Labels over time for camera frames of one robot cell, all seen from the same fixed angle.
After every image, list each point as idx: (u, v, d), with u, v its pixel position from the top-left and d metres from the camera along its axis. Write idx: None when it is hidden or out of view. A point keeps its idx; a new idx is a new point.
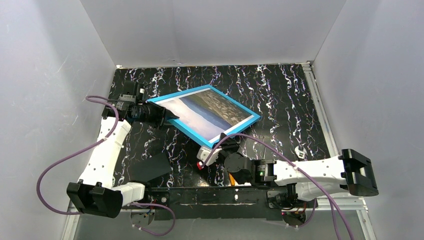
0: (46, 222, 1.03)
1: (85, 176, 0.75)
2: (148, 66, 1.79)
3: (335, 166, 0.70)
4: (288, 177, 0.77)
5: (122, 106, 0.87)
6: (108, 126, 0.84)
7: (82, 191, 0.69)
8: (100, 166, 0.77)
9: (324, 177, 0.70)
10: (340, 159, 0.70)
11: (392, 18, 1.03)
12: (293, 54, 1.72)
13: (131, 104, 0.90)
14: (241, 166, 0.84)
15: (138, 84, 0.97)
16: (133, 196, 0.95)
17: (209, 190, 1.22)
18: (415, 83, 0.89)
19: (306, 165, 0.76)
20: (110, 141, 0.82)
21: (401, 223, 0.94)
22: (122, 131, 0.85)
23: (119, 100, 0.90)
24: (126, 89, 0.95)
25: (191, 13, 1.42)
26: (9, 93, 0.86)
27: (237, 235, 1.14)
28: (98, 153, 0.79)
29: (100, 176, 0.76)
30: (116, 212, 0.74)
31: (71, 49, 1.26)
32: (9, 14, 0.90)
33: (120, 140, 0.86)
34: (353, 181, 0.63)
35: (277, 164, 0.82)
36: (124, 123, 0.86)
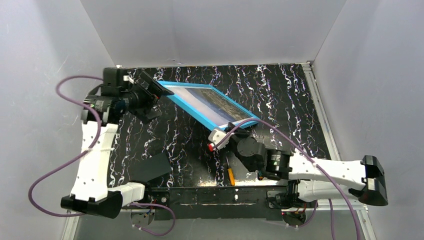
0: (46, 222, 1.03)
1: (76, 190, 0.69)
2: (147, 66, 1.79)
3: (356, 169, 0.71)
4: (304, 172, 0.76)
5: (101, 107, 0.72)
6: (91, 133, 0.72)
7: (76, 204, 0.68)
8: (89, 180, 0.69)
9: (342, 179, 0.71)
10: (362, 164, 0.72)
11: (392, 18, 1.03)
12: (293, 54, 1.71)
13: (114, 100, 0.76)
14: (255, 150, 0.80)
15: (119, 72, 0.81)
16: (133, 196, 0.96)
17: (209, 190, 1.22)
18: (414, 83, 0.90)
19: (325, 163, 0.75)
20: (96, 150, 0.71)
21: (400, 223, 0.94)
22: (107, 136, 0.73)
23: (98, 98, 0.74)
24: (107, 80, 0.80)
25: (191, 12, 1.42)
26: (9, 93, 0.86)
27: (237, 235, 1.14)
28: (85, 164, 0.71)
29: (91, 192, 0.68)
30: (115, 214, 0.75)
31: (71, 49, 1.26)
32: (9, 14, 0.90)
33: (107, 145, 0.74)
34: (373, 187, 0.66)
35: (294, 156, 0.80)
36: (109, 126, 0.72)
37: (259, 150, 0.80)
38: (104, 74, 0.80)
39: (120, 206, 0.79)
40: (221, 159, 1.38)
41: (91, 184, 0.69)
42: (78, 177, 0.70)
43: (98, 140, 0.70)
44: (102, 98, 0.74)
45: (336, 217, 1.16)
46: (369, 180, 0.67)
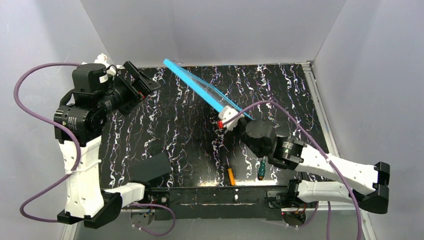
0: (46, 222, 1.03)
1: (71, 207, 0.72)
2: (147, 66, 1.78)
3: (367, 173, 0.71)
4: (315, 166, 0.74)
5: (76, 125, 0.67)
6: (71, 153, 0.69)
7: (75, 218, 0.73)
8: (80, 200, 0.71)
9: (353, 180, 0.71)
10: (375, 170, 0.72)
11: (392, 18, 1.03)
12: (293, 53, 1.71)
13: (90, 113, 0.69)
14: (266, 132, 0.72)
15: (91, 76, 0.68)
16: (133, 196, 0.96)
17: (209, 190, 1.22)
18: (414, 83, 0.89)
19: (339, 162, 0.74)
20: (81, 171, 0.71)
21: (400, 223, 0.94)
22: (89, 154, 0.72)
23: (70, 113, 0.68)
24: (77, 84, 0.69)
25: (191, 12, 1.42)
26: (9, 93, 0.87)
27: (237, 235, 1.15)
28: (74, 184, 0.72)
29: (84, 210, 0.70)
30: (115, 215, 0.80)
31: (70, 48, 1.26)
32: (9, 14, 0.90)
33: (91, 160, 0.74)
34: (382, 194, 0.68)
35: (306, 148, 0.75)
36: (88, 145, 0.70)
37: (268, 134, 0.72)
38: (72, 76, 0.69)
39: (120, 204, 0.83)
40: (221, 159, 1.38)
41: (82, 203, 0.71)
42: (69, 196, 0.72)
43: (80, 161, 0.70)
44: (74, 113, 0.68)
45: (336, 217, 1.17)
46: (380, 186, 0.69)
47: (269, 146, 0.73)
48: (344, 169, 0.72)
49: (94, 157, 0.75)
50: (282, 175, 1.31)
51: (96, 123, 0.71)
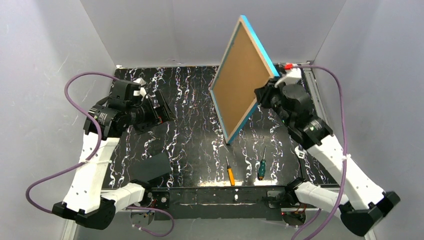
0: (46, 222, 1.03)
1: (70, 199, 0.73)
2: (148, 66, 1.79)
3: (373, 191, 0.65)
4: (328, 156, 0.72)
5: (104, 121, 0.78)
6: (90, 145, 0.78)
7: (68, 212, 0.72)
8: (82, 192, 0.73)
9: (353, 188, 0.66)
10: (382, 194, 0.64)
11: (392, 17, 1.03)
12: (293, 53, 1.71)
13: (117, 115, 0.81)
14: (299, 97, 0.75)
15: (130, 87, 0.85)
16: (130, 199, 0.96)
17: (209, 190, 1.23)
18: (414, 83, 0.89)
19: (352, 167, 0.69)
20: (92, 163, 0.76)
21: (401, 222, 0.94)
22: (105, 150, 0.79)
23: (102, 111, 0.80)
24: (115, 91, 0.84)
25: (191, 12, 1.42)
26: (9, 93, 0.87)
27: (237, 235, 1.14)
28: (82, 175, 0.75)
29: (82, 203, 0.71)
30: (107, 223, 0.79)
31: (71, 48, 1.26)
32: (9, 14, 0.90)
33: (104, 157, 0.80)
34: (371, 213, 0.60)
35: (332, 137, 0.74)
36: (107, 141, 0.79)
37: (302, 99, 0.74)
38: (114, 85, 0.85)
39: (113, 214, 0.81)
40: (221, 159, 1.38)
41: (83, 196, 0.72)
42: (73, 187, 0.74)
43: (96, 153, 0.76)
44: (106, 112, 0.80)
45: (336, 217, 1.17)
46: (375, 207, 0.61)
47: (297, 111, 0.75)
48: (352, 174, 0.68)
49: (108, 156, 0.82)
50: (282, 175, 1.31)
51: (119, 125, 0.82)
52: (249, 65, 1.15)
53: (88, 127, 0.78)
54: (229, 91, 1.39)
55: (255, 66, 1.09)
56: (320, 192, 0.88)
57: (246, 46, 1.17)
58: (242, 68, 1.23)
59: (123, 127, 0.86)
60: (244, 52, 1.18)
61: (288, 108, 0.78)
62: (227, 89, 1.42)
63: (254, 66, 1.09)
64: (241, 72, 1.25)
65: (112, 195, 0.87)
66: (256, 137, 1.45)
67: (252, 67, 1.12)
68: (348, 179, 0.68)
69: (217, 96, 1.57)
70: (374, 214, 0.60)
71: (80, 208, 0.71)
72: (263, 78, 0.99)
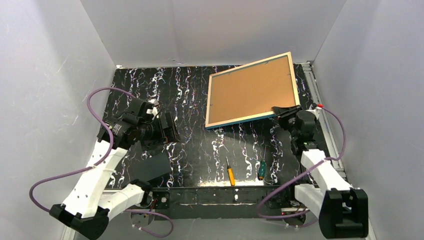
0: (47, 222, 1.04)
1: (70, 201, 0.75)
2: (148, 66, 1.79)
3: (341, 185, 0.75)
4: (312, 160, 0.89)
5: (118, 132, 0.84)
6: (100, 151, 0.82)
7: (65, 215, 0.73)
8: (83, 196, 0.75)
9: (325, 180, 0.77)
10: (349, 189, 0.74)
11: (392, 17, 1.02)
12: (293, 53, 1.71)
13: (130, 128, 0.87)
14: (306, 120, 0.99)
15: (145, 105, 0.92)
16: (128, 203, 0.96)
17: (209, 190, 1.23)
18: (414, 83, 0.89)
19: (329, 169, 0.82)
20: (99, 169, 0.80)
21: (400, 222, 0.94)
22: (113, 158, 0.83)
23: (117, 123, 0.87)
24: (131, 107, 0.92)
25: (191, 13, 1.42)
26: (9, 93, 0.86)
27: (236, 235, 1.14)
28: (86, 180, 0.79)
29: (80, 207, 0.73)
30: (99, 234, 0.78)
31: (71, 48, 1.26)
32: (9, 14, 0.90)
33: (111, 166, 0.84)
34: (330, 194, 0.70)
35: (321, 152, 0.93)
36: (117, 150, 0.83)
37: (307, 122, 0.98)
38: (130, 103, 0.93)
39: (106, 226, 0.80)
40: (221, 159, 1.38)
41: (83, 200, 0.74)
42: (75, 190, 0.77)
43: (104, 160, 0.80)
44: (120, 124, 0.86)
45: None
46: (336, 191, 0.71)
47: (301, 131, 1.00)
48: (326, 172, 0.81)
49: (114, 165, 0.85)
50: (282, 175, 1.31)
51: (130, 138, 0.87)
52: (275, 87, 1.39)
53: (101, 136, 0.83)
54: (234, 89, 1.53)
55: (283, 93, 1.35)
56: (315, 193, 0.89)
57: (279, 74, 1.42)
58: (264, 84, 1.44)
59: (133, 141, 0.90)
60: (276, 77, 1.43)
61: (297, 127, 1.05)
62: (233, 86, 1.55)
63: (281, 93, 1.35)
64: (260, 85, 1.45)
65: (107, 201, 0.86)
66: (256, 137, 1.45)
67: (279, 89, 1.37)
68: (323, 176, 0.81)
69: (214, 88, 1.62)
70: (334, 195, 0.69)
71: (78, 212, 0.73)
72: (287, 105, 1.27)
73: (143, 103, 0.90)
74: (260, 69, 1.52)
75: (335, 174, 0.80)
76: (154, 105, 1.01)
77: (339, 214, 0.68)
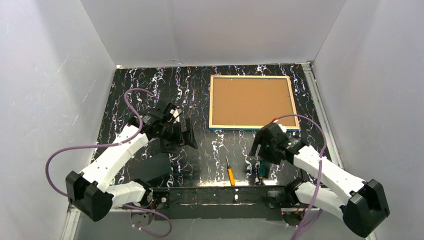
0: (47, 222, 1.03)
1: (87, 170, 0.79)
2: (148, 66, 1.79)
3: (352, 182, 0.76)
4: (307, 161, 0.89)
5: (148, 121, 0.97)
6: (127, 133, 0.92)
7: (79, 183, 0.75)
8: (103, 168, 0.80)
9: (335, 183, 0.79)
10: (362, 183, 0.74)
11: (392, 17, 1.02)
12: (293, 53, 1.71)
13: (156, 121, 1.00)
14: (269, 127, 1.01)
15: (170, 105, 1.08)
16: (128, 198, 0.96)
17: (209, 190, 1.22)
18: (413, 83, 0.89)
19: (329, 166, 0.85)
20: (123, 147, 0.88)
21: (401, 223, 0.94)
22: (137, 142, 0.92)
23: (146, 114, 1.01)
24: (157, 106, 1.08)
25: (191, 13, 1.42)
26: (9, 93, 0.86)
27: (237, 235, 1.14)
28: (107, 155, 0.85)
29: (98, 176, 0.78)
30: (99, 217, 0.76)
31: (70, 48, 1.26)
32: (9, 14, 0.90)
33: (132, 150, 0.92)
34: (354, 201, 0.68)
35: (307, 147, 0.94)
36: (142, 136, 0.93)
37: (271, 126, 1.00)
38: (157, 102, 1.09)
39: (108, 211, 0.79)
40: (221, 159, 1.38)
41: (103, 171, 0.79)
42: (96, 161, 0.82)
43: (130, 140, 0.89)
44: (150, 115, 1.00)
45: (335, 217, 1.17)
46: (356, 193, 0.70)
47: (277, 137, 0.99)
48: (330, 172, 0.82)
49: (134, 149, 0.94)
50: (282, 175, 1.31)
51: (154, 131, 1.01)
52: (277, 101, 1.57)
53: (131, 122, 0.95)
54: (236, 94, 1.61)
55: (283, 108, 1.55)
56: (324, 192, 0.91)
57: (278, 91, 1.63)
58: (264, 96, 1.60)
59: (156, 133, 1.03)
60: (277, 93, 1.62)
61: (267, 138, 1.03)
62: (234, 91, 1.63)
63: (282, 108, 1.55)
64: (261, 96, 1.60)
65: (111, 189, 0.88)
66: None
67: (278, 104, 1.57)
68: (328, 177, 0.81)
69: (215, 89, 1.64)
70: (358, 200, 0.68)
71: (95, 181, 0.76)
72: (287, 120, 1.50)
73: (168, 102, 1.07)
74: (258, 83, 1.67)
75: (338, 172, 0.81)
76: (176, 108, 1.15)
77: (367, 213, 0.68)
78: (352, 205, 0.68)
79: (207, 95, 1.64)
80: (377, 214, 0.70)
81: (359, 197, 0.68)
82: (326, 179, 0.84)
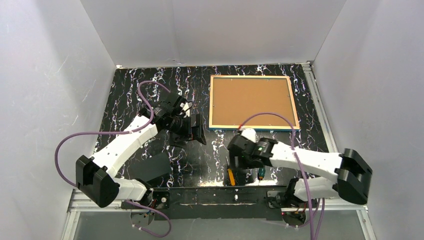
0: (47, 222, 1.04)
1: (98, 155, 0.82)
2: (148, 66, 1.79)
3: (332, 160, 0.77)
4: (284, 158, 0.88)
5: (158, 113, 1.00)
6: (138, 123, 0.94)
7: (87, 169, 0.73)
8: (114, 154, 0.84)
9: (317, 168, 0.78)
10: (340, 156, 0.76)
11: (392, 17, 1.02)
12: (293, 53, 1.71)
13: (166, 114, 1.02)
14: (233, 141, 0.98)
15: (180, 99, 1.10)
16: (130, 194, 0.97)
17: (209, 190, 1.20)
18: (413, 83, 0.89)
19: (306, 153, 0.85)
20: (134, 136, 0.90)
21: (401, 222, 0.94)
22: (147, 132, 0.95)
23: (157, 107, 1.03)
24: (168, 98, 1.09)
25: (191, 13, 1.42)
26: (9, 94, 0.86)
27: (237, 235, 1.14)
28: (118, 142, 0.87)
29: (108, 162, 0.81)
30: (106, 202, 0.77)
31: (70, 48, 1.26)
32: (9, 14, 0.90)
33: (141, 139, 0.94)
34: (342, 177, 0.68)
35: (277, 144, 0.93)
36: (153, 126, 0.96)
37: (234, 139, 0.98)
38: (168, 95, 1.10)
39: (115, 197, 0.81)
40: (221, 158, 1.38)
41: (113, 157, 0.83)
42: (107, 147, 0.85)
43: (141, 130, 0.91)
44: (161, 108, 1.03)
45: (335, 217, 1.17)
46: (341, 169, 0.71)
47: (246, 148, 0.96)
48: (308, 159, 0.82)
49: (144, 139, 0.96)
50: (282, 175, 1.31)
51: (163, 123, 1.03)
52: (277, 101, 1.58)
53: (142, 112, 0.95)
54: (236, 94, 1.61)
55: (283, 107, 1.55)
56: (314, 182, 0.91)
57: (278, 91, 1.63)
58: (264, 96, 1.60)
59: (165, 125, 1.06)
60: (277, 93, 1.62)
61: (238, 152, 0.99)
62: (234, 91, 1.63)
63: (282, 107, 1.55)
64: (261, 96, 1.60)
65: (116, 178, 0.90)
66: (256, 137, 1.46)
67: (277, 103, 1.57)
68: (309, 165, 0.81)
69: (215, 89, 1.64)
70: (345, 175, 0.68)
71: (105, 166, 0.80)
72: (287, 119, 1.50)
73: (179, 96, 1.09)
74: (258, 83, 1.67)
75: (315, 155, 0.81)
76: (186, 102, 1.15)
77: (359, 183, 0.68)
78: (344, 183, 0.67)
79: (207, 95, 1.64)
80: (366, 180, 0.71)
81: (345, 171, 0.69)
82: (307, 167, 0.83)
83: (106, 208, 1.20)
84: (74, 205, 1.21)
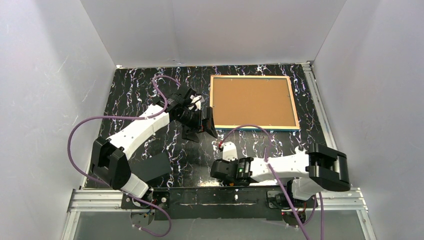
0: (47, 222, 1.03)
1: (115, 137, 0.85)
2: (148, 66, 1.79)
3: (299, 160, 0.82)
4: (263, 172, 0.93)
5: (173, 103, 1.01)
6: (152, 111, 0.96)
7: (103, 151, 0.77)
8: (130, 136, 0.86)
9: (291, 171, 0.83)
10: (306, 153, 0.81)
11: (392, 17, 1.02)
12: (293, 54, 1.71)
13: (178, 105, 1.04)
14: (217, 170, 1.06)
15: (191, 91, 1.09)
16: (135, 186, 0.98)
17: (209, 190, 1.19)
18: (414, 83, 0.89)
19: (277, 161, 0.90)
20: (149, 122, 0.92)
21: (401, 222, 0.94)
22: (161, 120, 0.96)
23: (170, 97, 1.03)
24: (179, 90, 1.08)
25: (191, 13, 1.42)
26: (9, 94, 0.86)
27: (237, 235, 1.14)
28: (134, 126, 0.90)
29: (125, 143, 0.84)
30: (118, 185, 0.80)
31: (71, 49, 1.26)
32: (9, 14, 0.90)
33: (155, 126, 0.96)
34: (313, 174, 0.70)
35: (255, 161, 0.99)
36: (166, 115, 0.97)
37: (218, 168, 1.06)
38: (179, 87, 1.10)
39: (125, 182, 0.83)
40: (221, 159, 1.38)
41: (129, 139, 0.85)
42: (123, 130, 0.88)
43: (155, 116, 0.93)
44: (174, 99, 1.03)
45: (335, 217, 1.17)
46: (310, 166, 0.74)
47: (229, 170, 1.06)
48: (281, 165, 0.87)
49: (157, 127, 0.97)
50: None
51: (175, 113, 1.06)
52: (277, 100, 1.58)
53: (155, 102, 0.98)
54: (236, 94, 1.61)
55: (283, 107, 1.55)
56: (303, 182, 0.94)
57: (278, 90, 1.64)
58: (264, 95, 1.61)
59: (176, 116, 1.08)
60: (277, 93, 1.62)
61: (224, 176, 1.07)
62: (234, 91, 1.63)
63: (283, 107, 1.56)
64: (261, 95, 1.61)
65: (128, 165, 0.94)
66: (256, 137, 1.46)
67: (278, 103, 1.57)
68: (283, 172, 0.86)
69: (215, 89, 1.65)
70: (313, 171, 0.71)
71: (122, 146, 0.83)
72: (287, 118, 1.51)
73: (189, 87, 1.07)
74: (258, 82, 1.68)
75: (286, 160, 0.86)
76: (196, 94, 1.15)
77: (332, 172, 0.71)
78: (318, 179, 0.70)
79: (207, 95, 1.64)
80: (342, 166, 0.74)
81: (313, 167, 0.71)
82: (282, 173, 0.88)
83: (106, 207, 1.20)
84: (74, 205, 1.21)
